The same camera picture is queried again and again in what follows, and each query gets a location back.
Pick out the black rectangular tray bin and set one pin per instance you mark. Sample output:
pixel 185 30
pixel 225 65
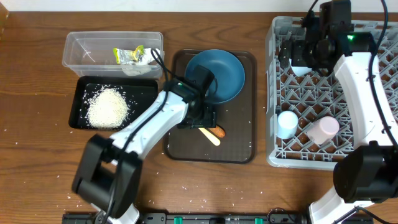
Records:
pixel 143 92

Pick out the yellow plastic spoon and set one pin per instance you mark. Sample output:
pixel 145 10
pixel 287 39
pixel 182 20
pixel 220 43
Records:
pixel 211 137

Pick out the dark blue plate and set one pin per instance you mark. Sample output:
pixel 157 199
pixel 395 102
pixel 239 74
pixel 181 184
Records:
pixel 228 71

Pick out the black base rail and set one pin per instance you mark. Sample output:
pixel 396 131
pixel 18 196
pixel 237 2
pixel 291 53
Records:
pixel 277 216

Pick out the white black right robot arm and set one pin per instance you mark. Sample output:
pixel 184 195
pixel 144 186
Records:
pixel 369 174

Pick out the light blue bowl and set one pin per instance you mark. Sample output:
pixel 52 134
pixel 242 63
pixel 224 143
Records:
pixel 299 71

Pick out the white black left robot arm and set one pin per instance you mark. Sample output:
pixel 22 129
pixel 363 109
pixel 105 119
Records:
pixel 110 169

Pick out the brown serving tray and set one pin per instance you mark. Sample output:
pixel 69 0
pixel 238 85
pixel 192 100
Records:
pixel 236 117

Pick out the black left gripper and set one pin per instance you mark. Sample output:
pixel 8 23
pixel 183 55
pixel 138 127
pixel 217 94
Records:
pixel 199 122

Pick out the white paper napkin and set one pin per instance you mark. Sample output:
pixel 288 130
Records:
pixel 140 68

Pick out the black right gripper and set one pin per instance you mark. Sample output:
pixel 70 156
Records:
pixel 286 53

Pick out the pink cup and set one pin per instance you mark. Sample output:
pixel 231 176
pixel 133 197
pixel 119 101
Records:
pixel 323 130

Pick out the white rice pile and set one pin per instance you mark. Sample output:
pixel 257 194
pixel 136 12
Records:
pixel 106 106

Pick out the clear plastic waste bin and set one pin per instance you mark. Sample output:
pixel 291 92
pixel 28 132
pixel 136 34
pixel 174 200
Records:
pixel 91 53

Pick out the light blue cup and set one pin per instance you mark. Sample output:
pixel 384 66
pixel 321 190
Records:
pixel 287 123

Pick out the grey dishwasher rack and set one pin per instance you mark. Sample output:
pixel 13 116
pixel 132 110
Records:
pixel 312 97

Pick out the silver green snack wrapper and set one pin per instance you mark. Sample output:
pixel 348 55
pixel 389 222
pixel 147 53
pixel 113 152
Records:
pixel 123 56

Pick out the orange carrot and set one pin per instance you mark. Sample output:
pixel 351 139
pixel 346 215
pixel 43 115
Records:
pixel 218 131

